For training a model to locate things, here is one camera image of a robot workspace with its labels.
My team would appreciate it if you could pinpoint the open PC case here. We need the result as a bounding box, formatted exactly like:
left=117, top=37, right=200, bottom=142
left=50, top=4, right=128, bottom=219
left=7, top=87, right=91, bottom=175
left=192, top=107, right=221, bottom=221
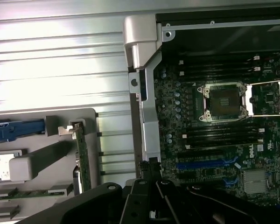
left=122, top=13, right=280, bottom=210

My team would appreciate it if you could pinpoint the silver CPU chip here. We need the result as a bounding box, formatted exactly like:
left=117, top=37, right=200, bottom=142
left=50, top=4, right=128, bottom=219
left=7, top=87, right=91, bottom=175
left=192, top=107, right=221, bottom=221
left=0, top=151, right=21, bottom=181

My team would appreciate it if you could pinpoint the grey parts rack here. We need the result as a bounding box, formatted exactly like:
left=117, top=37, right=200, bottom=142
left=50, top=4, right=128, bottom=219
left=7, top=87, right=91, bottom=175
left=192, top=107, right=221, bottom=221
left=0, top=107, right=98, bottom=224

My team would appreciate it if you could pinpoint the hard disk in blue caddy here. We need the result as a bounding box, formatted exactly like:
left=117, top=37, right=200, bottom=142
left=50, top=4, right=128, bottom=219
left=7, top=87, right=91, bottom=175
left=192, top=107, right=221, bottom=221
left=0, top=118, right=46, bottom=144

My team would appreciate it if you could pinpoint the CPU socket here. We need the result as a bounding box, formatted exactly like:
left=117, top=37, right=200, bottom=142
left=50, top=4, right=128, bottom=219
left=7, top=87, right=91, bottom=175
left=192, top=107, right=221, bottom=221
left=197, top=81, right=248, bottom=123

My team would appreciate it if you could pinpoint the blue expansion slot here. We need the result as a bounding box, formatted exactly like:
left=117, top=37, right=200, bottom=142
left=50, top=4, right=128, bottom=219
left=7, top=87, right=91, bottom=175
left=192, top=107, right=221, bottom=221
left=176, top=162, right=238, bottom=171

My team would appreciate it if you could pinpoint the black expansion slot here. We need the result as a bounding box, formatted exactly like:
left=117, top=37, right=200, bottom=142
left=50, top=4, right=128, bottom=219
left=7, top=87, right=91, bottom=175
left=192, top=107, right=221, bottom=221
left=177, top=178, right=238, bottom=189

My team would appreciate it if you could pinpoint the green RAM stick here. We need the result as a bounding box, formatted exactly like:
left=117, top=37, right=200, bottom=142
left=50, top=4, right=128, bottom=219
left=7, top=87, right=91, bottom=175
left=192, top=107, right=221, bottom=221
left=0, top=189, right=68, bottom=200

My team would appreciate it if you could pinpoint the silver chipset heatsink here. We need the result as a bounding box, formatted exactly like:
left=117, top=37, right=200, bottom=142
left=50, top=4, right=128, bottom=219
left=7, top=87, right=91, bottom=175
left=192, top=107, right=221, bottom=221
left=243, top=169, right=267, bottom=195

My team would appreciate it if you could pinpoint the metal socket cover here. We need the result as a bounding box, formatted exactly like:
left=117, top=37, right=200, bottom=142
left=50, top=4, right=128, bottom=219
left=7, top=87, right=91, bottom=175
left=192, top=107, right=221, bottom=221
left=246, top=80, right=280, bottom=117

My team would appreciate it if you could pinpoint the green motherboard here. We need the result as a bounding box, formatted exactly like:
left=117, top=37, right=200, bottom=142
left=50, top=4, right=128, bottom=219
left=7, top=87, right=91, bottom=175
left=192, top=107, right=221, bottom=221
left=154, top=53, right=280, bottom=208

